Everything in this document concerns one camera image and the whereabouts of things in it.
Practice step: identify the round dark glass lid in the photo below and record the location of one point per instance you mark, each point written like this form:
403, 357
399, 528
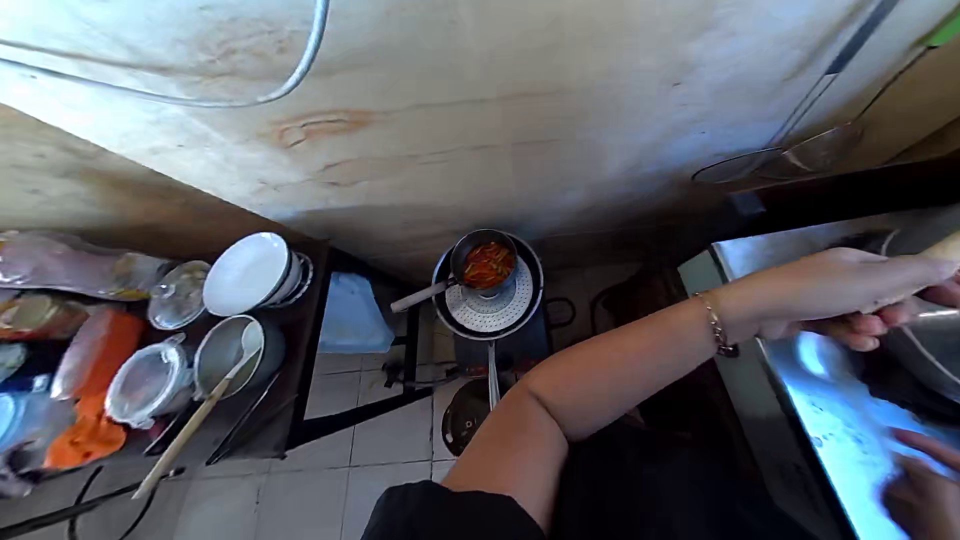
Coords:
465, 420

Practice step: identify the stack of white bowls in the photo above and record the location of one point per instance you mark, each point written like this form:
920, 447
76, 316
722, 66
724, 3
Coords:
247, 274

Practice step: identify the green object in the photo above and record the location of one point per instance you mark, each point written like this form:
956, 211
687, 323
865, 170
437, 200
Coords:
946, 30

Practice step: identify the dark side table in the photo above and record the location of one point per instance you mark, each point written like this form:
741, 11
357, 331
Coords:
300, 352

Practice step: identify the metal counter cabinet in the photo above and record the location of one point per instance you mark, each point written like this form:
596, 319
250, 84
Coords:
832, 427

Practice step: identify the small dark saucepan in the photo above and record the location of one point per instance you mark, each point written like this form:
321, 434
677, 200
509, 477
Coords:
460, 271

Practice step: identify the person's left forearm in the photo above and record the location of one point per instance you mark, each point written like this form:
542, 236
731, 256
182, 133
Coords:
622, 375

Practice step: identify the black metal frame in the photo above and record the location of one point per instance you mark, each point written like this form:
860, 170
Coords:
367, 418

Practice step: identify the person's right fingers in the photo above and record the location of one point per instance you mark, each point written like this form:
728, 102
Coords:
919, 448

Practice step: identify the pink transparent plastic bag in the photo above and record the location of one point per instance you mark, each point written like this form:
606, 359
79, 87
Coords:
67, 264

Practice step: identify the black stove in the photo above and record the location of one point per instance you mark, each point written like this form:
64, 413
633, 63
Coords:
534, 343

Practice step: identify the grey metal pot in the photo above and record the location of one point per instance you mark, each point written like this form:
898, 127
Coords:
217, 352

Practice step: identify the plastic-wrapped white tub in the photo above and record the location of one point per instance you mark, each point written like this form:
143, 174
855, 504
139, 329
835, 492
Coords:
146, 384

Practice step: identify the clear glass lidded bowl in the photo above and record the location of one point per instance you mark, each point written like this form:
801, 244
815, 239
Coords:
178, 296

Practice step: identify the light blue plastic container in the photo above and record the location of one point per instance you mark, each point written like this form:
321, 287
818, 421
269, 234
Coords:
352, 315

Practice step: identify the large black wok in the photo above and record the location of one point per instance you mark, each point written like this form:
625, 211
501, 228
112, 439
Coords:
493, 375

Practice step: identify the person's left fingers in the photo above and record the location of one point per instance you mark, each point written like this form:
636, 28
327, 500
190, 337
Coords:
866, 327

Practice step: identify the person's right hand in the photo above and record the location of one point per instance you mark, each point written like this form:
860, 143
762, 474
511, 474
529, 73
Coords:
930, 491

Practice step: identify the pile of sliced vegetables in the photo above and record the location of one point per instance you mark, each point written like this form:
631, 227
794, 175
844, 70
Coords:
489, 265

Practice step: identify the jar with orange contents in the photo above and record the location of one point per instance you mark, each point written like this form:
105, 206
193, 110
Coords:
37, 316

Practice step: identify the person's body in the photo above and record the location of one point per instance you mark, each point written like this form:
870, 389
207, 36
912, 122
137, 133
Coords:
667, 487

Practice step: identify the clear blue plastic container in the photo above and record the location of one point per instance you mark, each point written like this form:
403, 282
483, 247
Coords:
34, 420

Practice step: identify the orange plastic bag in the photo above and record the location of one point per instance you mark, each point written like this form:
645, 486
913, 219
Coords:
94, 431

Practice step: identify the white perforated steamer plate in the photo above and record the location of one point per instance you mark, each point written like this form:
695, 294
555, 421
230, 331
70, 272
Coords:
491, 313

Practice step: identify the person's left hand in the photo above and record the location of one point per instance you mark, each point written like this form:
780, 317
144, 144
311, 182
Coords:
817, 289

